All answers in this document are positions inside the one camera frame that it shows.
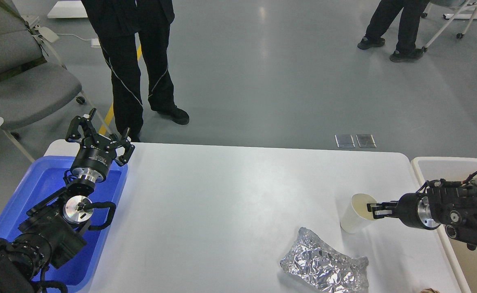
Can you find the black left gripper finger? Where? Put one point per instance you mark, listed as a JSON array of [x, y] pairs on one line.
[[122, 142], [81, 129]]

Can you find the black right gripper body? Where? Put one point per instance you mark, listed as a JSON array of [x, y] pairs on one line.
[[413, 210]]

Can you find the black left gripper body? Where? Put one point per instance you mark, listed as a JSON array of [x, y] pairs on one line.
[[94, 158]]

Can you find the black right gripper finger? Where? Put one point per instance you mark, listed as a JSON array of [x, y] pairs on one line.
[[383, 213], [384, 206]]

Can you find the white paper cup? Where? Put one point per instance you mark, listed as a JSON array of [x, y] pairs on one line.
[[356, 215]]

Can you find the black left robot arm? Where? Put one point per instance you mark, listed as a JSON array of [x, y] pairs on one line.
[[53, 233]]

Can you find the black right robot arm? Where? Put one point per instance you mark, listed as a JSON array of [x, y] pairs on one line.
[[437, 202]]

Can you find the blue plastic bin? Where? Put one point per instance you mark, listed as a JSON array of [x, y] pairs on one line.
[[44, 177]]

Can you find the right metal floor plate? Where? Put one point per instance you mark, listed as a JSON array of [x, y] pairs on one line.
[[366, 141]]

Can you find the metal floor plate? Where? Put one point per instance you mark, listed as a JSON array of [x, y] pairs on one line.
[[366, 141], [345, 141]]

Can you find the left metal floor plate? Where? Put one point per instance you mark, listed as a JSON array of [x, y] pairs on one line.
[[345, 141]]

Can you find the grey office chair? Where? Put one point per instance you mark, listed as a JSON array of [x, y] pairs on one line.
[[31, 88]]

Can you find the white power adapter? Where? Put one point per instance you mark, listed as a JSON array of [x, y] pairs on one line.
[[95, 43]]

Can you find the crumpled aluminium foil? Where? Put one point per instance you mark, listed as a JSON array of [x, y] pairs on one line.
[[321, 266]]

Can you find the brown object at edge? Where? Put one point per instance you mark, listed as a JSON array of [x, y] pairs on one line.
[[429, 290]]

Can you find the beige plastic bin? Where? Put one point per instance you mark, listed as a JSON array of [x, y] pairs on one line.
[[462, 260]]

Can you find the person in black clothes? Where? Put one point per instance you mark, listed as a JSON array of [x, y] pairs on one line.
[[118, 23]]

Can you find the white flat board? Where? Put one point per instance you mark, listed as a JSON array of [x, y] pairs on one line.
[[67, 9]]

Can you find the white rolling table frame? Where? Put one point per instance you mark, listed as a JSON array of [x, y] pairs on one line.
[[461, 9]]

